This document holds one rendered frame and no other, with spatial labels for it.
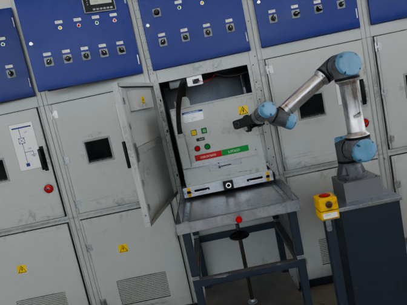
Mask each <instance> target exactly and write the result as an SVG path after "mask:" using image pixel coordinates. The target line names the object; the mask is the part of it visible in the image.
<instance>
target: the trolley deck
mask: <svg viewBox="0 0 407 305"><path fill-rule="evenodd" d="M181 193H182V192H180V197H181ZM291 193H292V197H293V201H290V202H286V201H285V200H284V199H283V198H282V197H281V196H280V195H279V193H278V192H277V191H276V190H275V189H274V188H273V187H272V185H271V184H270V183H269V182H268V181H267V182H262V183H256V184H253V185H247V186H242V187H238V188H233V189H227V190H224V191H218V192H212V193H209V194H204V195H198V196H194V197H190V210H189V219H188V223H182V224H181V223H180V215H179V205H178V209H177V216H176V222H175V226H176V231H177V235H183V234H189V233H192V232H198V231H203V230H207V229H212V228H218V227H222V226H227V225H233V224H236V223H237V222H236V217H237V216H241V217H242V222H245V221H251V220H257V219H260V218H265V217H271V216H275V215H280V214H286V213H289V212H295V211H301V207H300V200H299V198H298V197H297V196H296V195H295V194H294V193H293V192H291ZM179 204H180V199H179ZM242 222H241V223H242Z"/></svg>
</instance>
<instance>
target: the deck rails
mask: <svg viewBox="0 0 407 305"><path fill-rule="evenodd" d="M266 166H267V169H271V168H270V167H269V166H268V165H266ZM273 174H274V175H273V177H274V180H271V181H268V182H269V183H270V184H271V185H272V187H273V188H274V189H275V190H276V191H277V192H278V193H279V195H280V196H281V197H282V198H283V199H284V200H285V201H286V202H290V201H293V197H292V193H291V187H290V186H289V185H288V184H287V183H285V182H284V181H283V180H282V179H281V178H280V177H279V176H278V175H277V174H276V173H275V172H274V171H273ZM189 210H190V197H188V198H185V197H184V194H183V189H182V193H181V197H180V204H179V215H180V223H181V224H182V223H188V219H189Z"/></svg>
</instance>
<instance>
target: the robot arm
mask: <svg viewBox="0 0 407 305"><path fill-rule="evenodd" d="M361 68H362V60H361V58H360V56H359V55H358V54H357V53H355V52H353V51H344V52H341V53H339V54H336V55H334V56H331V57H329V58H328V59H327V60H326V61H325V62H324V63H323V64H322V65H321V66H320V67H319V68H318V69H317V70H316V71H315V72H314V75H313V76H312V77H311V78H310V79H308V80H307V81H306V82H305V83H304V84H303V85H302V86H301V87H300V88H299V89H298V90H297V91H295V92H294V93H293V94H292V95H291V96H290V97H289V98H287V100H286V101H284V103H282V104H281V105H280V106H279V107H278V108H276V106H275V104H274V103H272V102H270V101H267V102H264V103H262V104H261V105H260V106H259V107H257V109H255V110H254V111H253V112H252V114H250V116H249V115H247V114H246V115H244V116H243V118H241V119H238V120H235V121H233V127H234V129H235V130H238V129H240V128H242V129H243V130H244V131H246V132H251V131H252V129H253V128H254V127H257V126H258V127H261V126H263V125H264V124H265V121H266V120H267V121H268V122H269V124H271V125H273V126H281V127H284V128H285V129H289V130H291V129H293V128H294V126H295V124H296V122H297V117H296V116H295V115H293V113H294V112H295V111H296V110H297V109H298V108H300V107H301V106H302V105H303V104H304V103H305V102H306V101H307V100H308V99H309V98H310V97H312V96H313V95H314V94H315V93H316V92H317V91H319V90H320V89H321V88H322V87H323V86H324V85H328V84H329V83H330V82H331V81H333V80H334V81H335V84H337V85H338V86H339V90H340V96H341V100H342V107H343V113H344V116H345V123H346V129H347V135H344V136H339V137H336V138H335V139H334V145H335V148H336V155H337V161H338V168H337V179H338V180H343V181H348V180H357V179H362V178H364V177H366V176H367V173H366V169H365V168H364V166H363V164H362V162H368V161H370V160H372V159H373V157H374V156H375V154H376V152H377V146H376V144H375V143H374V142H373V141H372V140H371V136H370V133H369V132H368V131H367V130H366V128H365V122H364V118H363V111H362V104H361V101H360V94H359V88H358V83H357V81H358V80H359V79H360V74H359V71H360V69H361ZM261 123H263V124H261Z"/></svg>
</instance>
